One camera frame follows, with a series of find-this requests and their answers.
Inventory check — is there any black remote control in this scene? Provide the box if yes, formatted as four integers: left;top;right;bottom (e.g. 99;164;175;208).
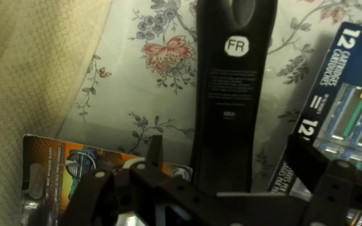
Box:
189;0;279;198

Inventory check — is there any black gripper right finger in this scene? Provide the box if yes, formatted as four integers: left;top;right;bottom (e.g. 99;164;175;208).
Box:
284;134;362;226

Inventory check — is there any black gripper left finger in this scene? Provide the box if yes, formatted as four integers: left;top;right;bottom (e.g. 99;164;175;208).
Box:
59;134;216;226

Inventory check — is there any floral bed sheet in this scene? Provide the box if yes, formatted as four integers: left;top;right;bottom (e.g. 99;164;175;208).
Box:
57;0;362;194

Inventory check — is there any cream knit blanket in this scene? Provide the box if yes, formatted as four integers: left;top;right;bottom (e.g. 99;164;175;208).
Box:
0;0;116;226

